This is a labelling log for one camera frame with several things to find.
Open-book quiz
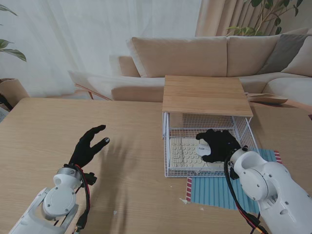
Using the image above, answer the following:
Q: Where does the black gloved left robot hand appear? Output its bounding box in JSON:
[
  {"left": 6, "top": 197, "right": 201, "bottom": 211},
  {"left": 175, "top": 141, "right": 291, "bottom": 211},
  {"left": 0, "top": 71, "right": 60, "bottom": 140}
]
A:
[{"left": 68, "top": 124, "right": 111, "bottom": 169}]

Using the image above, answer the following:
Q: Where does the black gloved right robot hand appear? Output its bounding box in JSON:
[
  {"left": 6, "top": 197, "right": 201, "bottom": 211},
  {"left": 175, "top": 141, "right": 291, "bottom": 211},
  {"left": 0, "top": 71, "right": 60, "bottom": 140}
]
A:
[{"left": 195, "top": 129, "right": 242, "bottom": 164}]

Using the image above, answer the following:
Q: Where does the white computer mouse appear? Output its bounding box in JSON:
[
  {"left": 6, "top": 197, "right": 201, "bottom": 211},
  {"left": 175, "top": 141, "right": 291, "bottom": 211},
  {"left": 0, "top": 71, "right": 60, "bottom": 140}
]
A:
[{"left": 196, "top": 143, "right": 212, "bottom": 157}]

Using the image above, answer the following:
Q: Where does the white wire mesh drawer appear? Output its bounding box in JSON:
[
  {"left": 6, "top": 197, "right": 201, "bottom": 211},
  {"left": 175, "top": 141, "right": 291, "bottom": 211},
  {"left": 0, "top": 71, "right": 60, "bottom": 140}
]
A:
[{"left": 162, "top": 114, "right": 260, "bottom": 178}]

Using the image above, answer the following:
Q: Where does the blue striped mouse pad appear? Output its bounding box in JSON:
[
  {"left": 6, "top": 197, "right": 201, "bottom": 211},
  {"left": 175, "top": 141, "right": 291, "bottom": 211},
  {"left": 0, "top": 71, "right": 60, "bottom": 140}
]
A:
[{"left": 186, "top": 148, "right": 282, "bottom": 211}]

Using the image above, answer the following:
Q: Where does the beige round-key keyboard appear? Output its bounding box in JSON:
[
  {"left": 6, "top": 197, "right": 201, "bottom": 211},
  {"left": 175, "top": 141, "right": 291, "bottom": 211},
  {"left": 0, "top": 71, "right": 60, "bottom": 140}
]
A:
[{"left": 169, "top": 136, "right": 226, "bottom": 169}]

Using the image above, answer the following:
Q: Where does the shallow wooden tray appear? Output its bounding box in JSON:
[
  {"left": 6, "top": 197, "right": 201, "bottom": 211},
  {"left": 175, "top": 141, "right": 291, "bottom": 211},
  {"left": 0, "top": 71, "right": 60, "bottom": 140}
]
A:
[{"left": 245, "top": 92, "right": 289, "bottom": 105}]

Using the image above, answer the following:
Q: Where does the white cushioned wooden bench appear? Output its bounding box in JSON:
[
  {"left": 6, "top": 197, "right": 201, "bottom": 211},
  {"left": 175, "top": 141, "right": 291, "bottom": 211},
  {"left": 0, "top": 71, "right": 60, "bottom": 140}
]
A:
[{"left": 68, "top": 70, "right": 115, "bottom": 101}]

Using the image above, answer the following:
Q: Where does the tan round planter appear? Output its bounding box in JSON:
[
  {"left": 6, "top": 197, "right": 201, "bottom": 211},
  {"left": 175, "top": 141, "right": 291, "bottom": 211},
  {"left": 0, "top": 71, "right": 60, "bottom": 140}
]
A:
[{"left": 0, "top": 78, "right": 30, "bottom": 99}]

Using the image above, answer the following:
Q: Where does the black stand leg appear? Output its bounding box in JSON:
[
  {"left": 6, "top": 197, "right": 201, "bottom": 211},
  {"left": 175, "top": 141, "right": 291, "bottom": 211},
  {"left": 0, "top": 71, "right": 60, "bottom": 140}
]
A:
[{"left": 0, "top": 94, "right": 13, "bottom": 112}]

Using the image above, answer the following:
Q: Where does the beige fabric sofa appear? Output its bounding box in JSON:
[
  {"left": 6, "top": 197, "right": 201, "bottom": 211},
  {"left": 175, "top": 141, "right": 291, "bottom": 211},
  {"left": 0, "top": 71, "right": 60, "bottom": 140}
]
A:
[{"left": 111, "top": 27, "right": 312, "bottom": 115}]

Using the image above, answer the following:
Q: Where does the grey sofa cushion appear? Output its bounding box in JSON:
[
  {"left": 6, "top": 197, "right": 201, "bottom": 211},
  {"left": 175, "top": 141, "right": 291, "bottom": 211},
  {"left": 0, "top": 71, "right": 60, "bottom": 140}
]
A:
[{"left": 258, "top": 34, "right": 309, "bottom": 75}]

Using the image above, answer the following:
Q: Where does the tall leafy green plant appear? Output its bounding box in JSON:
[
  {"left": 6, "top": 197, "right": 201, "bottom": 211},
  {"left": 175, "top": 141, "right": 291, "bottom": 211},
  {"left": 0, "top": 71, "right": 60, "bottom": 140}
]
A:
[{"left": 226, "top": 0, "right": 303, "bottom": 37}]

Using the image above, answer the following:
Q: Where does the white sheer curtain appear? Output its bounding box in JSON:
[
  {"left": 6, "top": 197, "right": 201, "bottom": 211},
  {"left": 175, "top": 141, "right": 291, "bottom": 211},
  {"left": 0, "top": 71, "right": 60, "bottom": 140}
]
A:
[{"left": 0, "top": 0, "right": 203, "bottom": 99}]

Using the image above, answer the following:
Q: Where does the cream sofa cushion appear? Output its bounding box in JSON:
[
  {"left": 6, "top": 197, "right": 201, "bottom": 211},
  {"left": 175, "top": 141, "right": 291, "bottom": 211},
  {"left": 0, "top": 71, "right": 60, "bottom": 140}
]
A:
[{"left": 281, "top": 36, "right": 312, "bottom": 78}]

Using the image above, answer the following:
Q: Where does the broad-leaf green plant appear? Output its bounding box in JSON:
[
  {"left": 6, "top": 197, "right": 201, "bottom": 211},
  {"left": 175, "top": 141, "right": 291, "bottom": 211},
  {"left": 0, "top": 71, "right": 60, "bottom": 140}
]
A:
[{"left": 0, "top": 3, "right": 27, "bottom": 63}]

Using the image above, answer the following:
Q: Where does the beige pleated curtain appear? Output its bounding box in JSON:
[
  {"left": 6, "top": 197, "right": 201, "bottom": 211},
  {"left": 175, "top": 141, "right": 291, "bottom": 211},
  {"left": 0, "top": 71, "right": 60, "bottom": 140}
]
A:
[{"left": 195, "top": 0, "right": 312, "bottom": 38}]

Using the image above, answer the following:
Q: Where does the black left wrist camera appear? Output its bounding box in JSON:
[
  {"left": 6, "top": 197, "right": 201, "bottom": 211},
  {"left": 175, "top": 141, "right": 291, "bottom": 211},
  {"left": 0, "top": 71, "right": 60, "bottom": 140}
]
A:
[{"left": 84, "top": 172, "right": 98, "bottom": 186}]

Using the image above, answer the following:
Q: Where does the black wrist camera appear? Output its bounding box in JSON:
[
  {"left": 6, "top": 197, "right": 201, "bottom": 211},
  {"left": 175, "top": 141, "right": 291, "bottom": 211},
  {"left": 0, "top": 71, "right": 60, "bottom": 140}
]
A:
[
  {"left": 229, "top": 165, "right": 241, "bottom": 181},
  {"left": 84, "top": 172, "right": 98, "bottom": 186}
]

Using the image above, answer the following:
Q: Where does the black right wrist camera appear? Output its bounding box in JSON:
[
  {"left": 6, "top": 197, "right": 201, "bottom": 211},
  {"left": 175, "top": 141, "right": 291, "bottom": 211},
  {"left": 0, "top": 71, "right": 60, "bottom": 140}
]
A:
[{"left": 229, "top": 165, "right": 241, "bottom": 181}]

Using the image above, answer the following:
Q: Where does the right arm red black cable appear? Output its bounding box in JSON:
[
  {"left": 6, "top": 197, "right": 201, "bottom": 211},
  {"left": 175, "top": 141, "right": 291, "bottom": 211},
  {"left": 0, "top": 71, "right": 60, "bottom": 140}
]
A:
[{"left": 223, "top": 155, "right": 269, "bottom": 234}]

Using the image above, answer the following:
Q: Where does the arm red black cable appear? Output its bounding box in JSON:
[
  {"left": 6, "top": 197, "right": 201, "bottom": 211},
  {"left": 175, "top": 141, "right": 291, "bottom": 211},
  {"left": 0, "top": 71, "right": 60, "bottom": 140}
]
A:
[
  {"left": 53, "top": 164, "right": 91, "bottom": 231},
  {"left": 223, "top": 155, "right": 269, "bottom": 234}
]

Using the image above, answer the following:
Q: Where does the wood top wire organizer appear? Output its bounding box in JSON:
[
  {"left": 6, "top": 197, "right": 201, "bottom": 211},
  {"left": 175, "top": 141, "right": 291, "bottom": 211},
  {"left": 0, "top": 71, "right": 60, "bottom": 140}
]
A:
[{"left": 161, "top": 75, "right": 254, "bottom": 144}]

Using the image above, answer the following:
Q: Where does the left arm red black cable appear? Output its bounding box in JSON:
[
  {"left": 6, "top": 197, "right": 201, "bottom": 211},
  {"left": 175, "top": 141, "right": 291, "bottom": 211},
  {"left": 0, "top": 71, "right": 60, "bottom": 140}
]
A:
[{"left": 53, "top": 164, "right": 91, "bottom": 231}]

